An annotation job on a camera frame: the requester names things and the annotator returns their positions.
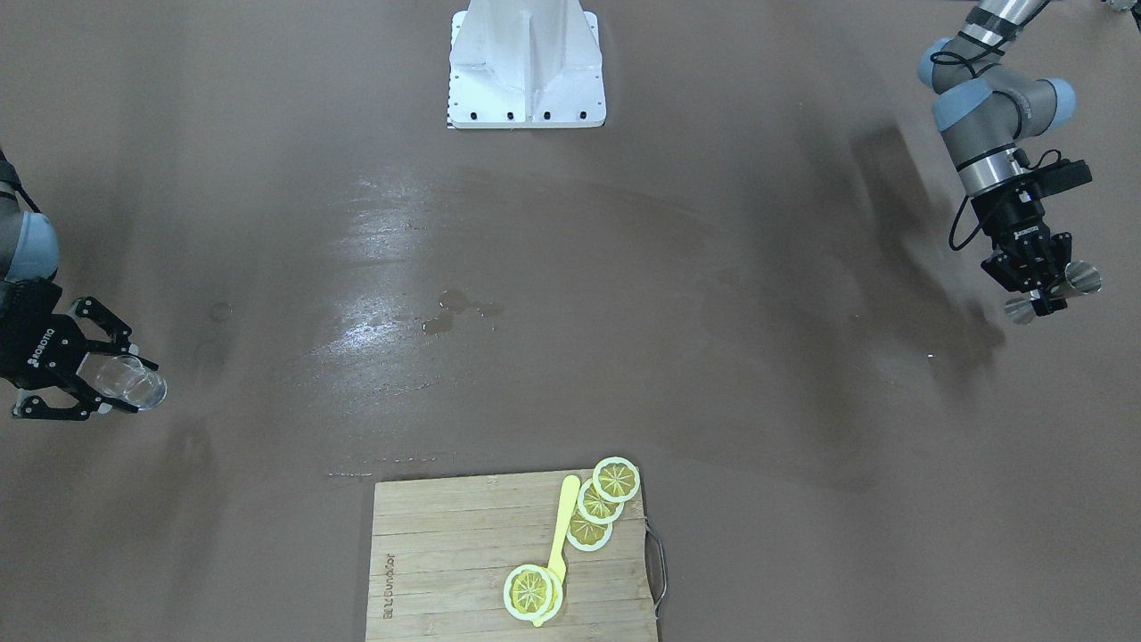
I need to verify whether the steel double jigger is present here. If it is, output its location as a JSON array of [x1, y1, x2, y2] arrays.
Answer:
[[1004, 260, 1102, 325]]

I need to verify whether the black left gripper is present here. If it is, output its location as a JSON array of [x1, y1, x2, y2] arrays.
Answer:
[[973, 187, 1073, 317]]

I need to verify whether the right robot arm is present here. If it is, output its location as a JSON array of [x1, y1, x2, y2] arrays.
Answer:
[[1, 157, 168, 422]]

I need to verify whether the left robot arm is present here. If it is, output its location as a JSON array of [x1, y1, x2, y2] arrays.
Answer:
[[917, 1, 1092, 317]]

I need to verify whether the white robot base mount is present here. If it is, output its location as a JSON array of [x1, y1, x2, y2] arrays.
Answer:
[[446, 1, 608, 130]]

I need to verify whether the bamboo cutting board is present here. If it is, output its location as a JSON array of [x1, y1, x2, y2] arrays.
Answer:
[[364, 471, 665, 641]]

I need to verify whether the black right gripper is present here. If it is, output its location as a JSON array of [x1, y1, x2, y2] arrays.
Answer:
[[1, 279, 160, 422]]

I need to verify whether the lemon slice far end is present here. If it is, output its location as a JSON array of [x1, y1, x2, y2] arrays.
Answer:
[[592, 457, 641, 503]]

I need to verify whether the lemon slice on knife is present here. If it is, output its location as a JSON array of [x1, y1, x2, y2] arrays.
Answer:
[[502, 564, 565, 627]]

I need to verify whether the clear glass measuring cup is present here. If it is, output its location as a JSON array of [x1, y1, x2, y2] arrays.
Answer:
[[83, 355, 168, 411]]

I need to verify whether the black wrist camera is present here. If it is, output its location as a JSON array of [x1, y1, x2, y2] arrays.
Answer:
[[1015, 159, 1093, 203]]

